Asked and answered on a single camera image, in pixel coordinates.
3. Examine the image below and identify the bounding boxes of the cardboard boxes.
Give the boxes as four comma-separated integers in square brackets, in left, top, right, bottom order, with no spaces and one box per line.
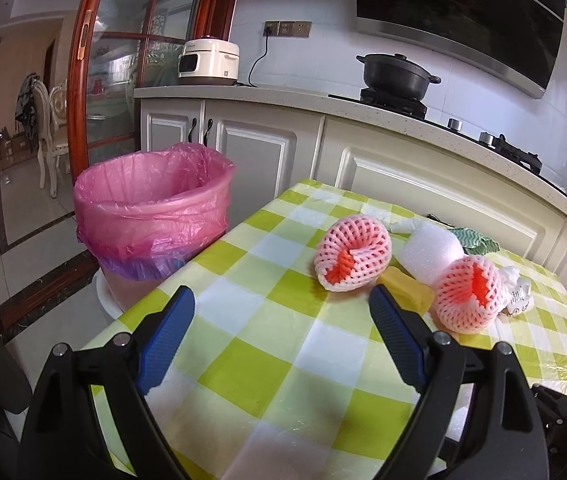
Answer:
[0,127,30,163]

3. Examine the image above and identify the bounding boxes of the green checkered tablecloth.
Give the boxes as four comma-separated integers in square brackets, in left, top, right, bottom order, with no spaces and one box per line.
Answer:
[80,177,567,480]

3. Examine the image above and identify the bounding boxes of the black power cable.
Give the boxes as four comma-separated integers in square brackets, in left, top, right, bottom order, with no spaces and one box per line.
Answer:
[236,30,271,88]

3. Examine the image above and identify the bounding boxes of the black cooking pot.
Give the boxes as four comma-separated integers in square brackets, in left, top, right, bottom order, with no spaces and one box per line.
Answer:
[356,52,441,101]

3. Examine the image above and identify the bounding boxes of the yellow sponge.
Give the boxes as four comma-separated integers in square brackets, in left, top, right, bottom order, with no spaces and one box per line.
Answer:
[379,266,434,317]

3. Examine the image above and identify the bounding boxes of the dark hanging clothes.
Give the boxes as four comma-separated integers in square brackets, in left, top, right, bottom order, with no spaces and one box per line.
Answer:
[13,74,40,141]

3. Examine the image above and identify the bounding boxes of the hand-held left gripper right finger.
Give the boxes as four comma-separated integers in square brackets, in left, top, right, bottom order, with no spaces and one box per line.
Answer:
[368,284,549,480]

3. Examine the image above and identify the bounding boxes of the white plastic basin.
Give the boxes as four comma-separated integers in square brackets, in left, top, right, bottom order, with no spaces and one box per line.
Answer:
[96,270,125,319]

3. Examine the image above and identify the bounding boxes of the wooden glass sliding door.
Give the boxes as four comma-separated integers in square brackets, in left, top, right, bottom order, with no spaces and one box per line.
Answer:
[66,0,241,181]

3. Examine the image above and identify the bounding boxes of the white dining chair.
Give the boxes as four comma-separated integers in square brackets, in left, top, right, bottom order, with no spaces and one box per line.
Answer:
[30,81,54,196]
[49,85,71,176]

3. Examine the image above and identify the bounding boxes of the black gas stove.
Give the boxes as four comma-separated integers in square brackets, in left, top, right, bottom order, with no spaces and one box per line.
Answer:
[328,87,567,206]

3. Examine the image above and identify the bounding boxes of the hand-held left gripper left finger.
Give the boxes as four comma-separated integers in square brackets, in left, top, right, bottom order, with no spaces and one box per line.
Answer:
[20,285,196,480]

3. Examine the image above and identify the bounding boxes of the trash bin with pink liner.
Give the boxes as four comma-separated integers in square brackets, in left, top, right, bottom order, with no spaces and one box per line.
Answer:
[73,142,236,312]

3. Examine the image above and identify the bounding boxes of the crumpled white wrapper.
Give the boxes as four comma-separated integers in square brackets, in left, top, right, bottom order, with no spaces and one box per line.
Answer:
[498,266,535,317]

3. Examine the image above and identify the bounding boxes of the small pink foam fruit net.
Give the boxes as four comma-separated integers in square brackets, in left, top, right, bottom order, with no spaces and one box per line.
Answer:
[433,255,503,333]

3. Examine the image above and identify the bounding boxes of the white rice cooker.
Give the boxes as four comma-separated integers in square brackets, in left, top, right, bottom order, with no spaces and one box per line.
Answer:
[178,37,240,86]

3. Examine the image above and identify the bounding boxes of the black range hood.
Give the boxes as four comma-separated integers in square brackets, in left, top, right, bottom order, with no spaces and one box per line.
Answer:
[355,0,567,100]

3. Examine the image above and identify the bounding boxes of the green striped cloth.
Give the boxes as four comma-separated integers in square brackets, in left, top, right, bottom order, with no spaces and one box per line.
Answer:
[448,226,500,255]

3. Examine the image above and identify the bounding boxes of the white kitchen base cabinet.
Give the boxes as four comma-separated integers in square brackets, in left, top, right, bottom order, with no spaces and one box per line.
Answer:
[133,85,567,331]

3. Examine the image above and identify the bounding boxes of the bronze wall socket panel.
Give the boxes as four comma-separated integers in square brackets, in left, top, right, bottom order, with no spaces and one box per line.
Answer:
[263,20,311,39]

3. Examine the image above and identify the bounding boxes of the large pink foam fruit net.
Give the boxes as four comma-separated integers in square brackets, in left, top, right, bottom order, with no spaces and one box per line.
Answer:
[314,215,393,292]

